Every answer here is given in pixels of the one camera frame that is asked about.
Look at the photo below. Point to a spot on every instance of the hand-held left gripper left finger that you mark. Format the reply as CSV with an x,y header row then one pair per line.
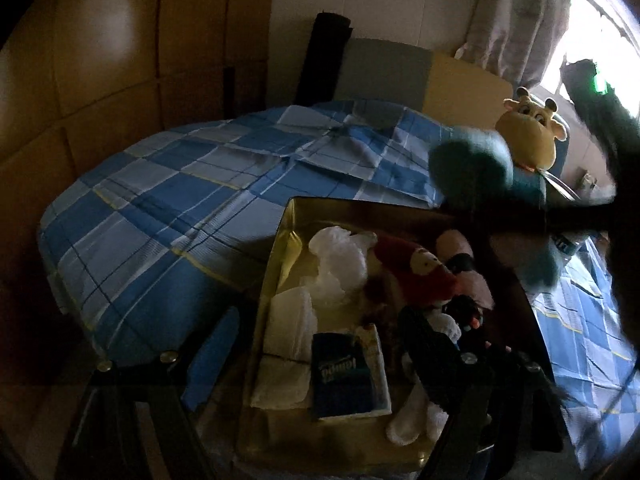
x,y
215,360

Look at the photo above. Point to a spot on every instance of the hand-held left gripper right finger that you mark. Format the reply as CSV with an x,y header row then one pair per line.
x,y
435,360

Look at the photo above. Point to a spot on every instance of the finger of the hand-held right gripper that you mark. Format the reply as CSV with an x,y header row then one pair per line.
x,y
550,221

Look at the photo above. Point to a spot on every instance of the black dotted soft toy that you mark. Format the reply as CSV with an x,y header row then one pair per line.
x,y
465,310

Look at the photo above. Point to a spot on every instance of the white cloth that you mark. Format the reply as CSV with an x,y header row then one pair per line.
x,y
280,385

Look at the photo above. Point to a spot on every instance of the pink towel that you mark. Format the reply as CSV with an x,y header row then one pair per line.
x,y
477,287

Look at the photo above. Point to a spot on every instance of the teal plush toy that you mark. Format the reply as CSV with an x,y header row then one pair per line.
x,y
475,165

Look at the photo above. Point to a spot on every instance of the blue tissue packet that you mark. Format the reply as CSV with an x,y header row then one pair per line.
x,y
340,375

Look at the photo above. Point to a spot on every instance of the red plush toy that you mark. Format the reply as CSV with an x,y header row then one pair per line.
x,y
400,260

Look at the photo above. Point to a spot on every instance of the white fluffy plush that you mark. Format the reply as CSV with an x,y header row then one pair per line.
x,y
340,260

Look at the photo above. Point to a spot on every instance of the gold tin box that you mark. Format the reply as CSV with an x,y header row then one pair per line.
x,y
287,240

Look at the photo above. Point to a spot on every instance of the white powder can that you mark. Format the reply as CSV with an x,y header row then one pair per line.
x,y
567,246

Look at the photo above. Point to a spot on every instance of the yellow giraffe plush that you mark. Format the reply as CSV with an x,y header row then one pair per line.
x,y
525,140

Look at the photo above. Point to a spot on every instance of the window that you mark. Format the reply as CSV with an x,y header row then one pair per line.
x,y
582,25

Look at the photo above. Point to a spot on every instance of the patterned curtain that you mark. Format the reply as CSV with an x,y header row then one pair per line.
x,y
510,20

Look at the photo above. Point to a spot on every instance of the blue checked blanket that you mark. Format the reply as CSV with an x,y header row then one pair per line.
x,y
175,200

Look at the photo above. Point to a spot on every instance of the blue and yellow headboard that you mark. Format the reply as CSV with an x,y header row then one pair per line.
x,y
385,75

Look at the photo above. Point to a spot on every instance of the black rolled mat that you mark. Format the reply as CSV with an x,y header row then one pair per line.
x,y
320,60

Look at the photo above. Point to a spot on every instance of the wooden wardrobe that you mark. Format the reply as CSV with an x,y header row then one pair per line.
x,y
100,60

